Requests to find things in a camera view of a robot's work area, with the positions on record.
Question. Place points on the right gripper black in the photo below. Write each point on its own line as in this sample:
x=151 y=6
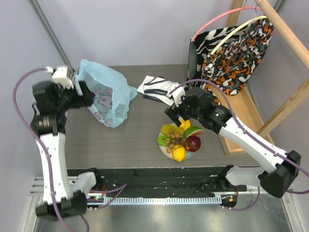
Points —
x=175 y=112

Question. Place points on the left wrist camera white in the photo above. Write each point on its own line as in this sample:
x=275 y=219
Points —
x=64 y=76

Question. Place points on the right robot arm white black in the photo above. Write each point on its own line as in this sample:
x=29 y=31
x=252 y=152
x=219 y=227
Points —
x=278 y=168

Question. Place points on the pink hanger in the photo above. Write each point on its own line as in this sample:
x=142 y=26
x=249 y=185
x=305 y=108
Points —
x=220 y=16

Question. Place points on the yellow fake banana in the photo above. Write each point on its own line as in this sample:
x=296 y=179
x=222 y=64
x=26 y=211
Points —
x=168 y=128

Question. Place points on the aluminium frame post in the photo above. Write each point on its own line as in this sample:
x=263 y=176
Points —
x=49 y=31

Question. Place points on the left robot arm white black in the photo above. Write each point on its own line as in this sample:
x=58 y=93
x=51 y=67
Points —
x=60 y=199

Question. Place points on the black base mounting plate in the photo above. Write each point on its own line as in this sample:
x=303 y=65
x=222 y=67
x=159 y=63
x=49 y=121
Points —
x=174 y=182

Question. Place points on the yellow fake lemon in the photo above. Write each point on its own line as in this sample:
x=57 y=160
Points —
x=178 y=153

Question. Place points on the red fake apple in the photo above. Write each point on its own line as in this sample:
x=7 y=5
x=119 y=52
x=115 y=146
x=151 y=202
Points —
x=193 y=143

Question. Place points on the yellow fake pear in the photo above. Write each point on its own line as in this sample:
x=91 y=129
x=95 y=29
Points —
x=185 y=124

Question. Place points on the green fake fruit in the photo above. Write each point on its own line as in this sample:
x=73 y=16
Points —
x=163 y=140

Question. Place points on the white slotted cable duct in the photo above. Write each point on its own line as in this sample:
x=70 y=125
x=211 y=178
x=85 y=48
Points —
x=97 y=200

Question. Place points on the wooden clothes rack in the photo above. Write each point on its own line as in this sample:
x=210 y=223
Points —
x=279 y=75

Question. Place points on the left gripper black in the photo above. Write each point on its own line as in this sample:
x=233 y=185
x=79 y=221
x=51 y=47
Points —
x=85 y=99

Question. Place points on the zebra print garment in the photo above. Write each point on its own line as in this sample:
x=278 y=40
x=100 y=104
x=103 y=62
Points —
x=205 y=46

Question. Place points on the light blue plastic bag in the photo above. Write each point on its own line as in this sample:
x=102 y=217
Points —
x=112 y=92

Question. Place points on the white jersey with navy trim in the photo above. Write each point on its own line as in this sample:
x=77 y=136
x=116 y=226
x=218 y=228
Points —
x=158 y=89

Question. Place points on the orange watermelon slice fake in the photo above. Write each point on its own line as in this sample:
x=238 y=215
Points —
x=192 y=131

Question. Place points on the cream hanger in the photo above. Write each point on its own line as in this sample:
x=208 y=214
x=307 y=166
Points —
x=235 y=31

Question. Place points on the orange camouflage print garment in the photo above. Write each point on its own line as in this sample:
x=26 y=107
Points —
x=260 y=31

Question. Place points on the cream and blue plate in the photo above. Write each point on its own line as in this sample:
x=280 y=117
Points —
x=169 y=155

